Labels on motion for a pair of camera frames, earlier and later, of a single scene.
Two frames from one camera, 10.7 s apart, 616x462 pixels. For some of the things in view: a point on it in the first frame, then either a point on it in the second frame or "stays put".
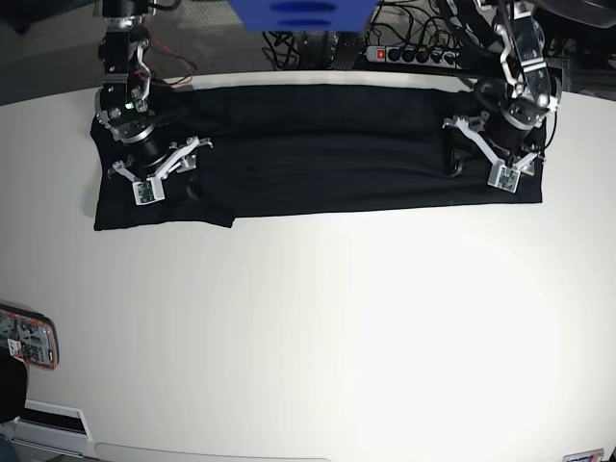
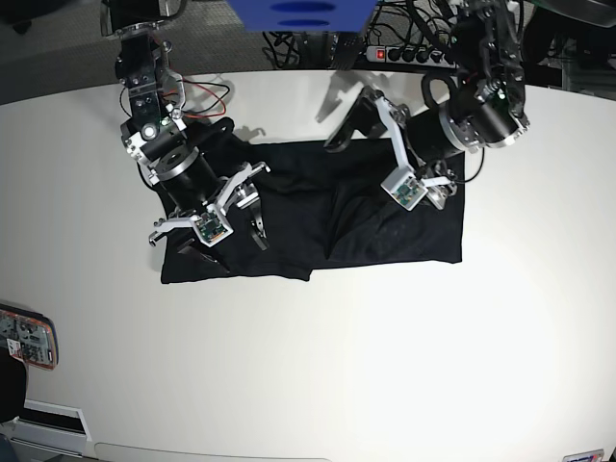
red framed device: (30, 337) stays put
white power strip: (440, 58) stays put
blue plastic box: (304, 15) stays put
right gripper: (474, 124) to (403, 184)
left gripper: (181, 158) to (212, 221)
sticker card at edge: (593, 455) stays put
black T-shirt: (307, 149) to (326, 207)
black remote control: (346, 48) stays put
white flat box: (51, 426) stays put
